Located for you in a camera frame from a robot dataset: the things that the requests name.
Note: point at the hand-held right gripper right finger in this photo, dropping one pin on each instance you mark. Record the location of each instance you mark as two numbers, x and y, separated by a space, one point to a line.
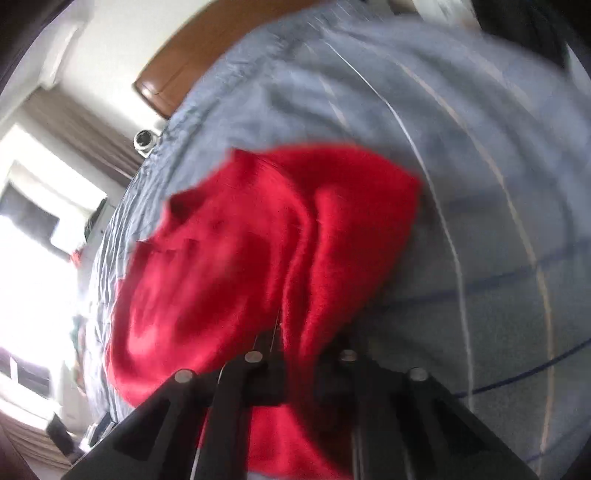
369 401

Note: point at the grey plaid blanket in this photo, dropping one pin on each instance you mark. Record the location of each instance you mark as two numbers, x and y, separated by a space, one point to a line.
461 184

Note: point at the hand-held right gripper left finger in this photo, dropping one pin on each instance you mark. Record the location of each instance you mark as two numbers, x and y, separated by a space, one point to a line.
240 406

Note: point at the wooden headboard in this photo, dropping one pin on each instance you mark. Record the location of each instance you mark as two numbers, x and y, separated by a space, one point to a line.
194 60

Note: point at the red sweater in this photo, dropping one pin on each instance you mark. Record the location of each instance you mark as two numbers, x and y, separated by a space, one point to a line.
258 277

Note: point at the beige curtain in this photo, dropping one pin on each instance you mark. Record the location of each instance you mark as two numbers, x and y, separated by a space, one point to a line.
78 129

